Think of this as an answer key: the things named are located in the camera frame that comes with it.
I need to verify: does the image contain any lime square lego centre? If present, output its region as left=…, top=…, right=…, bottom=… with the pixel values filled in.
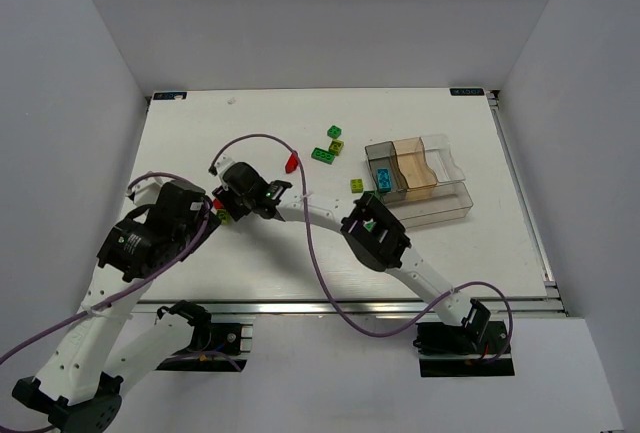
left=350, top=178, right=364, bottom=194

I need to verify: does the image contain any smoky grey plastic tray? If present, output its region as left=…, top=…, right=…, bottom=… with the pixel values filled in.
left=365, top=141, right=407, bottom=205

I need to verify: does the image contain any lime sloped lego brick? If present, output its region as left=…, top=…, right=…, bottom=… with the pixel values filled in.
left=328, top=139, right=344, bottom=156

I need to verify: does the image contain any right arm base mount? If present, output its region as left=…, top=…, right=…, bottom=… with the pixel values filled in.
left=413, top=321, right=515, bottom=378

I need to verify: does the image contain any lime square lego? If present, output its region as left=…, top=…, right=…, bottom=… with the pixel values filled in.
left=350, top=178, right=364, bottom=194
left=216, top=209, right=232, bottom=225

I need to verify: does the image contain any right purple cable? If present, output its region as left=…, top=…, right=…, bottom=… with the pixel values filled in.
left=209, top=133, right=516, bottom=364

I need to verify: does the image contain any aluminium table frame rail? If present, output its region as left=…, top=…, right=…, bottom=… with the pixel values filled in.
left=132, top=297, right=566, bottom=316

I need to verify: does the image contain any clear plastic base box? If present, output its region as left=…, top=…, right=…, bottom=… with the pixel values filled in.
left=385, top=182, right=474, bottom=229

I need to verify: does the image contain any lime square lego left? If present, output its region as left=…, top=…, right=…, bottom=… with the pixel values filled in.
left=216, top=209, right=232, bottom=225

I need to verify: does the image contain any green square lego top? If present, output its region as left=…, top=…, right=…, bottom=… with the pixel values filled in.
left=327, top=125, right=342, bottom=139

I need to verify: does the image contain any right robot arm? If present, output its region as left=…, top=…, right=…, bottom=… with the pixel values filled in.
left=209, top=157, right=491, bottom=351

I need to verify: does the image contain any long teal lego brick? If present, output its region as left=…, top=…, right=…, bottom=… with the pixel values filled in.
left=376, top=168, right=393, bottom=192

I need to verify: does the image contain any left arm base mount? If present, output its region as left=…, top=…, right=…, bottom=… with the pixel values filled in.
left=156, top=300, right=252, bottom=373

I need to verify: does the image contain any red sloped lego brick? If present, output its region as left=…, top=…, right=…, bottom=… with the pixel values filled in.
left=284, top=152, right=299, bottom=174

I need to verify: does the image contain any long green lego brick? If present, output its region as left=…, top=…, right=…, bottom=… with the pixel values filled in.
left=311, top=147, right=335, bottom=165

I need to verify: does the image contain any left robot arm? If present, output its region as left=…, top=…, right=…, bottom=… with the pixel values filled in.
left=12, top=179, right=220, bottom=432

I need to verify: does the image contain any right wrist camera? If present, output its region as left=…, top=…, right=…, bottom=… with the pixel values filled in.
left=208, top=154, right=235, bottom=176

